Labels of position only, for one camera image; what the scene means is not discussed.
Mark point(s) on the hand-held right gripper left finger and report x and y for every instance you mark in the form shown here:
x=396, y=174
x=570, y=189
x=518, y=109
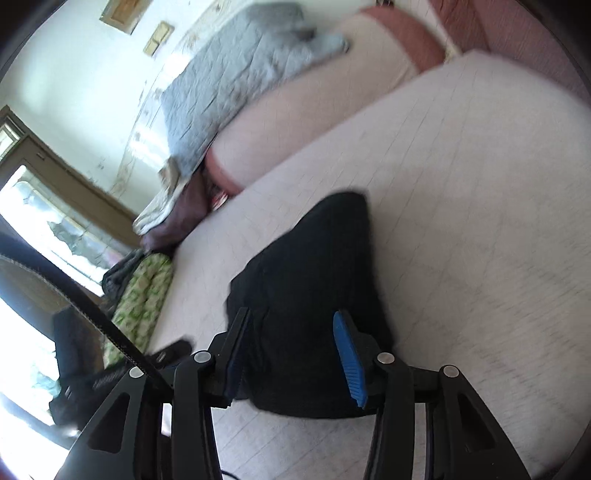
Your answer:
x=235, y=364

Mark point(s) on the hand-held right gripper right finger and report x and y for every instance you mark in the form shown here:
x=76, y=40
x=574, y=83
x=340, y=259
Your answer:
x=351, y=360

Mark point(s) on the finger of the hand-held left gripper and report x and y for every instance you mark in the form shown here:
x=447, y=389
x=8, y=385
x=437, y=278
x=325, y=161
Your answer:
x=173, y=353

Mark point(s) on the black pants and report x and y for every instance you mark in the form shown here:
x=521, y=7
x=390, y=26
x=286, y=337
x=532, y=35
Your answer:
x=314, y=277

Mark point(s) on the green patterned cloth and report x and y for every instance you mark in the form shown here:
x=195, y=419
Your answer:
x=143, y=300

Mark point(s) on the dark grey clothing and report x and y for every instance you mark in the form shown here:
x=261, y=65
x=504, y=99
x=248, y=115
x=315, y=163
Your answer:
x=120, y=277

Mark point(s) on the maroon cloth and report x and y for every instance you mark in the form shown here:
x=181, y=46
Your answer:
x=180, y=221

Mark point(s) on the window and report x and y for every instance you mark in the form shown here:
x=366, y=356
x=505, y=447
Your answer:
x=41, y=217

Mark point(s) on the cream cloth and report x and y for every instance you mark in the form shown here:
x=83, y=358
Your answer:
x=159, y=205

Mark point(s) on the red packet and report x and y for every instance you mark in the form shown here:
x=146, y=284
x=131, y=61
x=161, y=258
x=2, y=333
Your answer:
x=219, y=199

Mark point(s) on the pink bolster cushion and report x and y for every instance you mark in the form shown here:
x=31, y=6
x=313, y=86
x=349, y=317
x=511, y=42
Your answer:
x=323, y=92

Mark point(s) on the grey quilted blanket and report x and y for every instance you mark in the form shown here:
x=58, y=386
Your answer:
x=231, y=83

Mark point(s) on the wooden window frame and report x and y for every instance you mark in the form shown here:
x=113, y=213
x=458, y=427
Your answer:
x=69, y=170

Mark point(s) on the wall switch plate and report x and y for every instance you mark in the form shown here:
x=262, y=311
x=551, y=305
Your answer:
x=158, y=39

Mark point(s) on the framed wall picture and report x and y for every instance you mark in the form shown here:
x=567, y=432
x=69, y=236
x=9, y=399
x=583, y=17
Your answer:
x=122, y=14

